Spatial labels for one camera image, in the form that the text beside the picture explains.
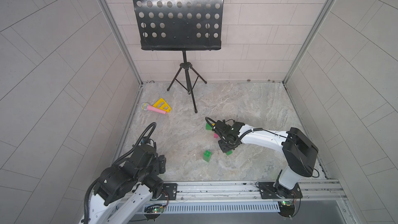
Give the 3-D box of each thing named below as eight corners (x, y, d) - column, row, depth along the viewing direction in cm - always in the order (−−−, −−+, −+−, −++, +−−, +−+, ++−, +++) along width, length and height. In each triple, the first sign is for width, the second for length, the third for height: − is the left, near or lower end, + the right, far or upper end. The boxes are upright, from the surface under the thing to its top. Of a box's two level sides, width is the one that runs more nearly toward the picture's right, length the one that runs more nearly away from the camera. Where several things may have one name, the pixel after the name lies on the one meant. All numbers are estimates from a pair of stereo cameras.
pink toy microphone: (141, 109, 103) (139, 106, 100) (145, 104, 105) (143, 101, 102) (163, 117, 99) (162, 114, 96) (167, 113, 101) (165, 109, 98)
